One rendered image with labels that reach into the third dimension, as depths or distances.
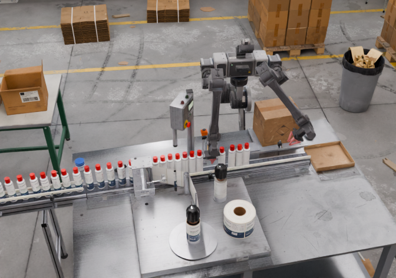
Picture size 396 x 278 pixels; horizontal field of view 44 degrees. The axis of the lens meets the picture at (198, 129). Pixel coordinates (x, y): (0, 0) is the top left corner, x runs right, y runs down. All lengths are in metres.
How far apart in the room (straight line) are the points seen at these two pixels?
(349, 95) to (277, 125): 2.08
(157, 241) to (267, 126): 1.24
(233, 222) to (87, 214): 1.02
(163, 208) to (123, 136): 2.12
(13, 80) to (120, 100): 1.60
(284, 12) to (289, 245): 3.85
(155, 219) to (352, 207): 1.34
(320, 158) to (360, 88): 1.93
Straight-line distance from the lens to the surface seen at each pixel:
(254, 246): 3.16
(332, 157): 3.91
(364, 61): 5.66
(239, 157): 3.56
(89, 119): 5.67
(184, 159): 3.46
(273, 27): 6.55
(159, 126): 5.45
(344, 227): 3.44
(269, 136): 3.83
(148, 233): 3.23
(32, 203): 3.59
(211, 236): 3.18
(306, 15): 6.62
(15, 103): 4.55
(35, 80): 4.70
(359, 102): 5.78
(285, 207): 3.47
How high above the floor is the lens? 3.36
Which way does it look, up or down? 39 degrees down
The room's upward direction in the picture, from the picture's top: 1 degrees counter-clockwise
